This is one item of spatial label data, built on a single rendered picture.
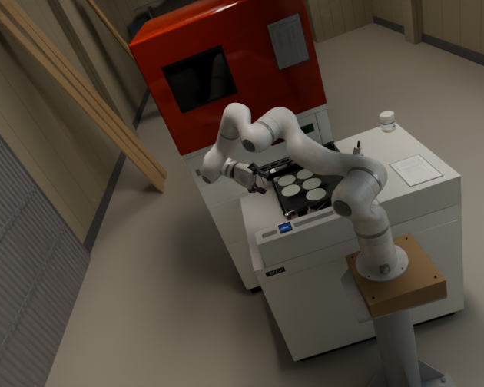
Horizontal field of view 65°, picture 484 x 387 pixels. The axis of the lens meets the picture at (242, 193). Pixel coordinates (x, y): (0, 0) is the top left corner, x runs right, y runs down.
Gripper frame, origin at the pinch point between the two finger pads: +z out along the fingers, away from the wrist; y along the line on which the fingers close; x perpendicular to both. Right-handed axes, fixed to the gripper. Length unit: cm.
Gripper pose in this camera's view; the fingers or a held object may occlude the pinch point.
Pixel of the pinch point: (264, 183)
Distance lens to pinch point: 170.7
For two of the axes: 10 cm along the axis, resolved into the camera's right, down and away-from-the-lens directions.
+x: 5.4, -5.3, 6.6
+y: 0.6, -7.5, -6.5
